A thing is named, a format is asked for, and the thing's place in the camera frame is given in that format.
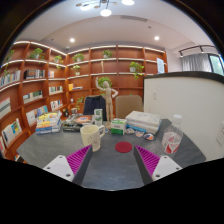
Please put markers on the wooden wall bookshelf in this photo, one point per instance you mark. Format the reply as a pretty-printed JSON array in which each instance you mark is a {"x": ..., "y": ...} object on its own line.
[{"x": 66, "y": 85}]

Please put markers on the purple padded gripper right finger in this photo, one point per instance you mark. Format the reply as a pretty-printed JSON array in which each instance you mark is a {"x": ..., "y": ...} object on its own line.
[{"x": 153, "y": 167}]

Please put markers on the dark flat book stack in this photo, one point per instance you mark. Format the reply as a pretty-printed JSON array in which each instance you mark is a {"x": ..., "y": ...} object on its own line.
[{"x": 76, "y": 122}]

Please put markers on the white partition counter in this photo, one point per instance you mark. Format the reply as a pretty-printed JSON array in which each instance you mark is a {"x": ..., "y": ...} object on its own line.
[{"x": 198, "y": 97}]

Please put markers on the green white box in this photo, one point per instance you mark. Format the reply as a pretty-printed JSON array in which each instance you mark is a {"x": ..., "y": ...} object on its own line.
[{"x": 118, "y": 126}]

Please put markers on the red round coaster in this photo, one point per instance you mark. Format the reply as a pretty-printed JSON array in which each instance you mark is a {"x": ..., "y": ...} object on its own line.
[{"x": 123, "y": 147}]

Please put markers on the ceiling lamp fixture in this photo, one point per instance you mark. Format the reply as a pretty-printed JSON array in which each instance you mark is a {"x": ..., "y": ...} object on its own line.
[{"x": 103, "y": 5}]

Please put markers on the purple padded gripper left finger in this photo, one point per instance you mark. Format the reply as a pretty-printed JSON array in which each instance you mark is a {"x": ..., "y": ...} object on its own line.
[{"x": 72, "y": 167}]

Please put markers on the small painted stone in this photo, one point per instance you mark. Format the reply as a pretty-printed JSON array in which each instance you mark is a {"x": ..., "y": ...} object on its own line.
[{"x": 149, "y": 137}]

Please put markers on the clear plastic water bottle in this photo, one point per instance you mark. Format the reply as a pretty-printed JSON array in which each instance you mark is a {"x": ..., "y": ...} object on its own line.
[{"x": 172, "y": 135}]

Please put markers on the beige chair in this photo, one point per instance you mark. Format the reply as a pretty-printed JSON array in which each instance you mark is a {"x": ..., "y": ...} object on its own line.
[{"x": 125, "y": 104}]

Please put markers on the stack of white books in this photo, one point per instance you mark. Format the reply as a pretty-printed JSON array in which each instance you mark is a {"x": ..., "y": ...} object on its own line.
[{"x": 147, "y": 121}]

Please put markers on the grey window curtain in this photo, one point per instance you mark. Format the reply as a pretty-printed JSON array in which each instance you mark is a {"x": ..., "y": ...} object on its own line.
[{"x": 196, "y": 62}]

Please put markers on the dark blue chair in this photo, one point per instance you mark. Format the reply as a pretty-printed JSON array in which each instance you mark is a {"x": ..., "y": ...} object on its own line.
[{"x": 94, "y": 102}]

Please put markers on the tall green white carton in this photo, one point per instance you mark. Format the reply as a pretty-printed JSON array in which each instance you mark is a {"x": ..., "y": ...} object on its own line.
[{"x": 98, "y": 115}]

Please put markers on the cream ceramic mug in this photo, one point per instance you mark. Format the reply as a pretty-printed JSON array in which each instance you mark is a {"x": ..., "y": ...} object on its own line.
[{"x": 91, "y": 135}]

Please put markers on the wooden artist mannequin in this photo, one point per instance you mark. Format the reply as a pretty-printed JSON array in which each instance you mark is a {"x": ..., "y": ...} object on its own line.
[{"x": 110, "y": 93}]

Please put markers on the potted green plant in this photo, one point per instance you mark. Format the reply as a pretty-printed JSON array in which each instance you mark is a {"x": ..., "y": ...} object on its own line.
[{"x": 136, "y": 69}]

